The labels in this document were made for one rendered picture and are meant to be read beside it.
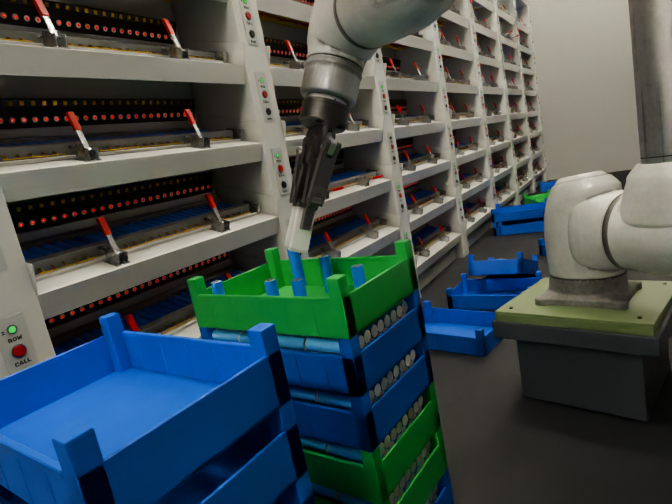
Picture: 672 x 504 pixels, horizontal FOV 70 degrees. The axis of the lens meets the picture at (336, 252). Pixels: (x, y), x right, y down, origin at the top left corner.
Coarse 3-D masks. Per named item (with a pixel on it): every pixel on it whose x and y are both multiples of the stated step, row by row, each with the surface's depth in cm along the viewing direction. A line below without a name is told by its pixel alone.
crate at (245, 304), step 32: (384, 256) 76; (192, 288) 75; (224, 288) 81; (256, 288) 87; (288, 288) 89; (320, 288) 84; (352, 288) 80; (384, 288) 66; (416, 288) 74; (224, 320) 73; (256, 320) 68; (288, 320) 65; (320, 320) 61; (352, 320) 60
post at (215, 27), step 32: (192, 0) 119; (192, 32) 121; (224, 32) 116; (256, 32) 120; (256, 64) 119; (224, 96) 121; (256, 96) 118; (288, 160) 128; (256, 192) 124; (256, 256) 130
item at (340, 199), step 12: (336, 168) 181; (360, 168) 185; (372, 168) 183; (384, 168) 180; (372, 180) 176; (384, 180) 177; (336, 192) 153; (348, 192) 154; (360, 192) 160; (372, 192) 168; (384, 192) 177; (324, 204) 141; (336, 204) 148; (348, 204) 154
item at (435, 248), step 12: (420, 228) 241; (432, 228) 244; (444, 228) 244; (456, 228) 244; (420, 240) 208; (432, 240) 231; (444, 240) 230; (456, 240) 240; (420, 252) 209; (432, 252) 214; (444, 252) 226; (420, 264) 198
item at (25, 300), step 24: (0, 192) 70; (0, 216) 70; (0, 240) 69; (24, 264) 72; (0, 288) 69; (24, 288) 72; (0, 312) 69; (24, 312) 72; (48, 336) 74; (0, 360) 69
